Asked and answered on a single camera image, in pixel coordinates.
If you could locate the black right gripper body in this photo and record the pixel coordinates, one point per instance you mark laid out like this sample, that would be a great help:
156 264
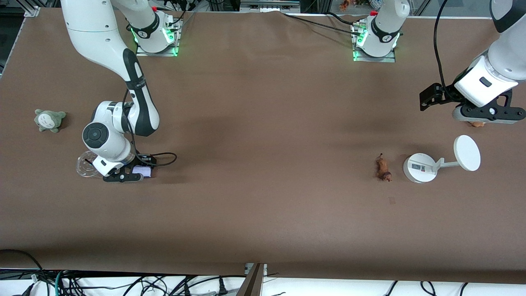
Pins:
144 159

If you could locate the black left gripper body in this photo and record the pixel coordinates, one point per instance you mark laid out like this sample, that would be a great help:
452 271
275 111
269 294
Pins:
446 93

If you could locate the lavender small box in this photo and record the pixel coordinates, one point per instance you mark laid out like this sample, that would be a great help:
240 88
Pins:
139 171

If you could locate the brown lion statue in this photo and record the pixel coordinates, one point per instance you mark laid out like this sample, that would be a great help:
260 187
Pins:
383 167

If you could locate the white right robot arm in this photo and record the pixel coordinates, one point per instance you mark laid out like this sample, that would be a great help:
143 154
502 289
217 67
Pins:
98 41

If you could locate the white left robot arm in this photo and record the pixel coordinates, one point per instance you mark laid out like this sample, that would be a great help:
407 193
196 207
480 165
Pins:
493 70

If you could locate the small brown cookie toy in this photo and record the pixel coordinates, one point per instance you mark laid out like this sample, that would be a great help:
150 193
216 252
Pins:
477 123

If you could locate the clear plastic cup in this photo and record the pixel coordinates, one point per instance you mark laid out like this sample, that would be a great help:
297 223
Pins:
84 166

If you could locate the white desk lamp with display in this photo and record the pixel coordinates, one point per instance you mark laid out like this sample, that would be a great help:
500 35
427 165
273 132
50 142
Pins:
421 167

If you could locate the grey-green owl-like plush toy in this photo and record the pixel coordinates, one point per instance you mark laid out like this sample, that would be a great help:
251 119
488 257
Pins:
49 120

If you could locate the orange background figurine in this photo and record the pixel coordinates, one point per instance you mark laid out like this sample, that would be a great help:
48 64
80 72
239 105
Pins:
344 5

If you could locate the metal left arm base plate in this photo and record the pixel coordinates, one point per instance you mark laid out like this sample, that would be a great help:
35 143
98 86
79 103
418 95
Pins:
390 57

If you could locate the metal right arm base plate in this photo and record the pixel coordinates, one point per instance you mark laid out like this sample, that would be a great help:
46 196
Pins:
174 41

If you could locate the aluminium frame bracket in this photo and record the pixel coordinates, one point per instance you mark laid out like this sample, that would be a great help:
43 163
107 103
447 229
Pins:
254 281

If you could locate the aluminium frame profile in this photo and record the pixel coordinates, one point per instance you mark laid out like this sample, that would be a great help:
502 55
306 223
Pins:
269 5

